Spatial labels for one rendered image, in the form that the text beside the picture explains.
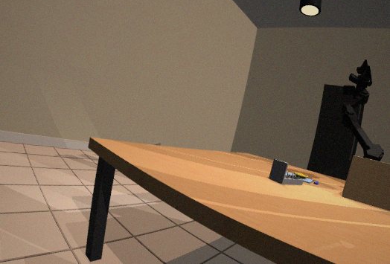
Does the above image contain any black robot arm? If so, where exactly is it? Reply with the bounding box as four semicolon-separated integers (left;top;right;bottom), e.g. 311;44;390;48
342;74;384;161

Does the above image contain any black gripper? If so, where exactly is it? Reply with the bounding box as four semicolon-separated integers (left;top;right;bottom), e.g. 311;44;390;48
357;59;372;89

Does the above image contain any white dish rack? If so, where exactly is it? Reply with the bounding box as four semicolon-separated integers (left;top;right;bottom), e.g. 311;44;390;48
269;159;304;185

